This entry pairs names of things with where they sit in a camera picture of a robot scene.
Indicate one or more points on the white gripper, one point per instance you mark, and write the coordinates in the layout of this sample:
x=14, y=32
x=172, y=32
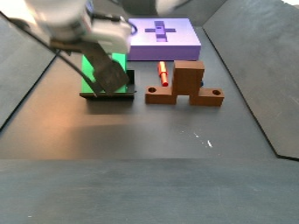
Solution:
x=112, y=34

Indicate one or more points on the green U-shaped block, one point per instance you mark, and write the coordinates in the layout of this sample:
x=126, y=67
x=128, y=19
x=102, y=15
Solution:
x=86, y=69

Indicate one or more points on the brown T-shaped block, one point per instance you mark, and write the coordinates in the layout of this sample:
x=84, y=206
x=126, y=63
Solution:
x=187, y=74

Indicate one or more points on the red peg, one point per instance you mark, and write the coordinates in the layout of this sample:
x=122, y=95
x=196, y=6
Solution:
x=163, y=73

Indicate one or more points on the purple board with cross slot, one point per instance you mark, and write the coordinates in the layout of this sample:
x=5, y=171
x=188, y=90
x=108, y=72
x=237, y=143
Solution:
x=163, y=39

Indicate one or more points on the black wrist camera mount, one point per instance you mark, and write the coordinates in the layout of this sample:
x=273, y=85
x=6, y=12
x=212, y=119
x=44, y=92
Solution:
x=108, y=73

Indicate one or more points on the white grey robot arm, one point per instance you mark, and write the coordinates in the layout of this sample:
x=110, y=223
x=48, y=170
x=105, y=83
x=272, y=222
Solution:
x=69, y=20

